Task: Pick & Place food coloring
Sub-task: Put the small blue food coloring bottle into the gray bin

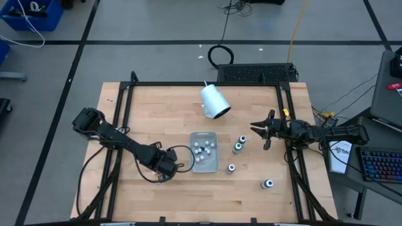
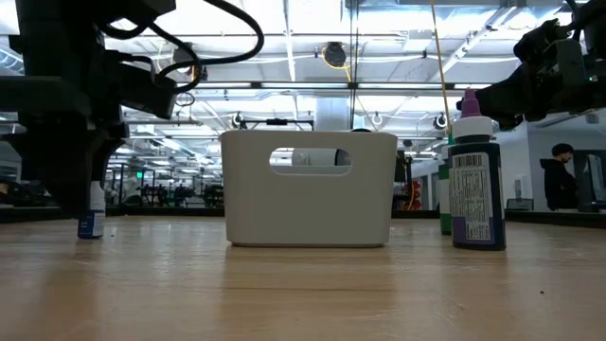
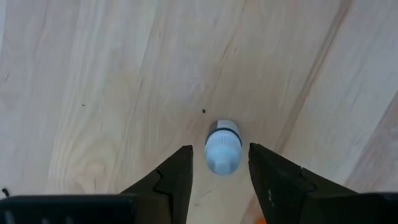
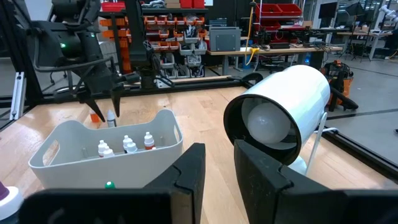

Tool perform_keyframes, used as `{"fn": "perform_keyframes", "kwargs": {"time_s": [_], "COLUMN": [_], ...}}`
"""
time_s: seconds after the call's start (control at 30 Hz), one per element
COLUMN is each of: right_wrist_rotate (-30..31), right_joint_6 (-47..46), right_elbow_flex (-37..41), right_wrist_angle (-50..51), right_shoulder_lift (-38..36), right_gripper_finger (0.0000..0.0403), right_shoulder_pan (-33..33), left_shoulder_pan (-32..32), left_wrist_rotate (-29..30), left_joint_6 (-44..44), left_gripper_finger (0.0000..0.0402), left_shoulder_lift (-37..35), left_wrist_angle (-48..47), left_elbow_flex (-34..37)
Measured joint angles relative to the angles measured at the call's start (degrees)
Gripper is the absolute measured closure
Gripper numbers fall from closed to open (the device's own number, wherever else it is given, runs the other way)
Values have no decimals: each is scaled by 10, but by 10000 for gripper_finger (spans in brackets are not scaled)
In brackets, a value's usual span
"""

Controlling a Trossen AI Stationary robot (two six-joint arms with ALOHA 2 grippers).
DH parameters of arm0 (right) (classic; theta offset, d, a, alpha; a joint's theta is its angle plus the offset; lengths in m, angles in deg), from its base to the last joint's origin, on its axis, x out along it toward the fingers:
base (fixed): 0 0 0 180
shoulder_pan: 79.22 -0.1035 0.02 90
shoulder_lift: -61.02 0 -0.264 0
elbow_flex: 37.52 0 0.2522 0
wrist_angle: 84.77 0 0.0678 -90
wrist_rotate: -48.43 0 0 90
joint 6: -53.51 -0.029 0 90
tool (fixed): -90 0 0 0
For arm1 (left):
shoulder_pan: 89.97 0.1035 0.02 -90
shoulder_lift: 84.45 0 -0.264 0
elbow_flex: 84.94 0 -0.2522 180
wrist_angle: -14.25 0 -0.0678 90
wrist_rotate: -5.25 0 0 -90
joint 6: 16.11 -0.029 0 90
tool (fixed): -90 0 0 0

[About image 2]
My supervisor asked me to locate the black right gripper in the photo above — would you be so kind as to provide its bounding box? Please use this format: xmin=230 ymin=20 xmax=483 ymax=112
xmin=456 ymin=35 xmax=600 ymax=130

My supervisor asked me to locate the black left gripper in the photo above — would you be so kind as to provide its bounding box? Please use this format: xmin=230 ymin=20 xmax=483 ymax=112
xmin=0 ymin=46 xmax=129 ymax=220

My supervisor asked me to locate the small blue food colouring bottle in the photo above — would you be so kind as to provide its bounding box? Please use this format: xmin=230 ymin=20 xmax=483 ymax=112
xmin=77 ymin=181 xmax=107 ymax=240

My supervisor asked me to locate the large purple food colouring bottle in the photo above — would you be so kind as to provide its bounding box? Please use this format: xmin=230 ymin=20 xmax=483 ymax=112
xmin=447 ymin=87 xmax=508 ymax=252

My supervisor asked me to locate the large green food colouring bottle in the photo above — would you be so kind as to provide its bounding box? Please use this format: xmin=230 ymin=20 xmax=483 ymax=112
xmin=437 ymin=132 xmax=455 ymax=237

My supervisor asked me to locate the small grey box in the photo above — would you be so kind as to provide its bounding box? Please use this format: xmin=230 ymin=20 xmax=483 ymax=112
xmin=506 ymin=197 xmax=535 ymax=212

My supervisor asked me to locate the person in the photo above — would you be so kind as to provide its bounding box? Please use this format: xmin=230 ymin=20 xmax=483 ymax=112
xmin=539 ymin=142 xmax=582 ymax=213

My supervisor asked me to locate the red equipment stand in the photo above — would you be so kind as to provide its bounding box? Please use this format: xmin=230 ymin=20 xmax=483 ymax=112
xmin=407 ymin=179 xmax=424 ymax=212

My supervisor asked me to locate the short black hanging bar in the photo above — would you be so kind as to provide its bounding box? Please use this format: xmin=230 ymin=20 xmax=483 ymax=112
xmin=239 ymin=117 xmax=316 ymax=130

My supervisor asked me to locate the white plastic storage bin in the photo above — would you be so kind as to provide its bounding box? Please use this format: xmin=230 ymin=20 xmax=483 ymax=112
xmin=220 ymin=130 xmax=400 ymax=249

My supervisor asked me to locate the long yellow cable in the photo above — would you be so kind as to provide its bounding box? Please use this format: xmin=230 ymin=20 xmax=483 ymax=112
xmin=429 ymin=0 xmax=453 ymax=136

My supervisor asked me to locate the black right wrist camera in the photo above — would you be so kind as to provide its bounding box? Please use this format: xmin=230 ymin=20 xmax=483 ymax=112
xmin=513 ymin=16 xmax=572 ymax=63

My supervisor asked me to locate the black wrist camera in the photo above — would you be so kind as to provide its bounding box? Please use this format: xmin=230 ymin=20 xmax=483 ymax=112
xmin=116 ymin=61 xmax=179 ymax=120
xmin=513 ymin=16 xmax=572 ymax=63

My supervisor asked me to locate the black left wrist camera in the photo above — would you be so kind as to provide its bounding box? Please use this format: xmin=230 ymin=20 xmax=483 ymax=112
xmin=116 ymin=61 xmax=179 ymax=120

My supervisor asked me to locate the white wall dispenser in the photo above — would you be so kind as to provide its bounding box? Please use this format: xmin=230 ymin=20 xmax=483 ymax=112
xmin=513 ymin=173 xmax=532 ymax=200

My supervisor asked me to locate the black hanging cable loop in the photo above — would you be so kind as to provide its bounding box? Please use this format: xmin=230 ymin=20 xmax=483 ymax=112
xmin=173 ymin=90 xmax=197 ymax=109

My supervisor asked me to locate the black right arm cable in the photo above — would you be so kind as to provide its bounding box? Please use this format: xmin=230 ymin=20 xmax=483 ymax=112
xmin=565 ymin=0 xmax=588 ymax=25

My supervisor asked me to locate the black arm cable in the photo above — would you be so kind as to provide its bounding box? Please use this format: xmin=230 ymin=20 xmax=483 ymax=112
xmin=565 ymin=0 xmax=588 ymax=25
xmin=97 ymin=0 xmax=265 ymax=96

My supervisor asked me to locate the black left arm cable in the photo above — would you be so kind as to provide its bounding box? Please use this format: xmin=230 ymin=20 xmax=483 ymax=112
xmin=97 ymin=0 xmax=265 ymax=96

